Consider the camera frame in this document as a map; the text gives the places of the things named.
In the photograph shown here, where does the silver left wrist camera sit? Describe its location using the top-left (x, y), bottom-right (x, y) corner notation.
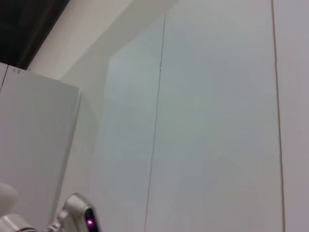
top-left (47, 192), bottom-right (102, 232)

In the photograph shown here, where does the dark curtain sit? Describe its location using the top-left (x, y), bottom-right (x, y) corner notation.
top-left (0, 0), bottom-right (70, 70)

